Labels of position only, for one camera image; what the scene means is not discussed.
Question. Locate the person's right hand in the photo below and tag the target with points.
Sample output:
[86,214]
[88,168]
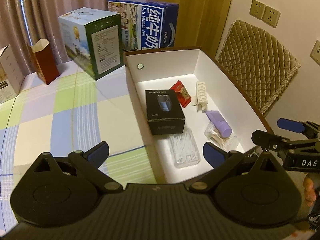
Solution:
[311,184]

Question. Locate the checkered bed sheet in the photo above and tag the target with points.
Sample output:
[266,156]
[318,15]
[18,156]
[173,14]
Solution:
[74,112]

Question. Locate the green landscape milk carton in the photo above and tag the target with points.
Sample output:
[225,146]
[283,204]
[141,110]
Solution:
[92,39]

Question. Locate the cotton swab bag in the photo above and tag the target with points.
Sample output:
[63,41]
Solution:
[214,136]

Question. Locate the red snack packet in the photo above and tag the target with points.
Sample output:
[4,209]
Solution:
[182,94]

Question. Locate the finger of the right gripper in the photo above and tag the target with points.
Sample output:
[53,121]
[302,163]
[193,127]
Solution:
[267,140]
[291,125]

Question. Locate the quilted tan cushion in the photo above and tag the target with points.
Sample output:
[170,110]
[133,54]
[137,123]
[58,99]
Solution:
[259,63]

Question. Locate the black shaver box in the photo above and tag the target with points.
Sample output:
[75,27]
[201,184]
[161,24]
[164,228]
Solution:
[164,113]

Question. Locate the single wall socket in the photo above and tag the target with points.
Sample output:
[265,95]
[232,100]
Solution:
[315,53]

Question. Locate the double wall socket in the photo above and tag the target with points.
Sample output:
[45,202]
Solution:
[265,13]

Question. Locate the purple tube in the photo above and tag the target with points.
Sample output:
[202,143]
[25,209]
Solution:
[219,122]

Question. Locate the wooden door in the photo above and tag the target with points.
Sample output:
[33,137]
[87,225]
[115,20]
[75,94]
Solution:
[201,23]

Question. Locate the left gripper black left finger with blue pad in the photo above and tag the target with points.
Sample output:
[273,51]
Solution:
[88,163]

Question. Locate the white plastic comb holder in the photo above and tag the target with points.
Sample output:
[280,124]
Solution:
[200,99]

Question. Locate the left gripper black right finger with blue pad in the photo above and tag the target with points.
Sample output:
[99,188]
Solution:
[222,163]

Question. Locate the white product box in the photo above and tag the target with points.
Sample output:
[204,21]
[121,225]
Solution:
[11,75]

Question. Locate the clear floss pick bag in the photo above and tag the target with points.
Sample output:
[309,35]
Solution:
[184,149]

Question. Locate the dark red tall box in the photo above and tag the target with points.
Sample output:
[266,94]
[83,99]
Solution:
[43,61]

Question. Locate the blue milk carton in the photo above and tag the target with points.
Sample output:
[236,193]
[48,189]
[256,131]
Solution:
[146,24]

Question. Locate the beige curtain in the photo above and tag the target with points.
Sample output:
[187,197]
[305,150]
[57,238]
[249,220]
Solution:
[25,22]

